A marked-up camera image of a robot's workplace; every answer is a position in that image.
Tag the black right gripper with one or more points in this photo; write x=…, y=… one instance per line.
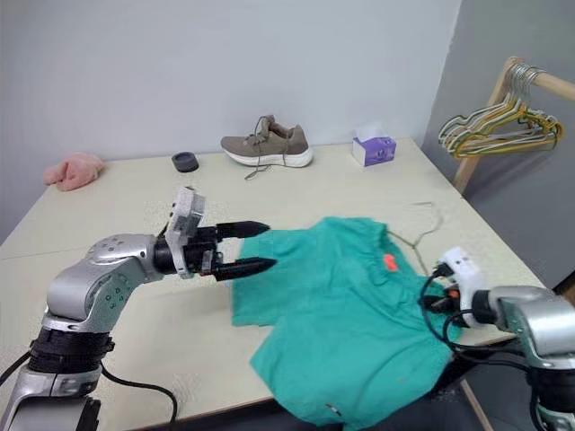
x=442, y=301

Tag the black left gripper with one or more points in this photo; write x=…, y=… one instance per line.
x=200, y=251

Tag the green shorts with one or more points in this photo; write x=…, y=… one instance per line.
x=341, y=314

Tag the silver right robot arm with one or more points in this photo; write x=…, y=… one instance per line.
x=534, y=323

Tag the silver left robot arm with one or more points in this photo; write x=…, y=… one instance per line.
x=90, y=287

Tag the brown sneaker with white sole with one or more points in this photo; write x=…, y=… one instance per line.
x=269, y=143

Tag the light wooden slat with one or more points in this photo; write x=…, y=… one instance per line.
x=476, y=406

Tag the light wooden clothes rack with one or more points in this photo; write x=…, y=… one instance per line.
x=476, y=161

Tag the purple and white tissue box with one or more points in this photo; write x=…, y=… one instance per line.
x=375, y=150

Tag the pink fluffy slipper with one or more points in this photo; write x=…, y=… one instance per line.
x=74, y=173

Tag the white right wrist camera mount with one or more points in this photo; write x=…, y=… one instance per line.
x=462, y=267

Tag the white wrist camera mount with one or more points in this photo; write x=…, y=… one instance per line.
x=186, y=211
x=462, y=267

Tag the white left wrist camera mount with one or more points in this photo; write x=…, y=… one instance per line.
x=186, y=211

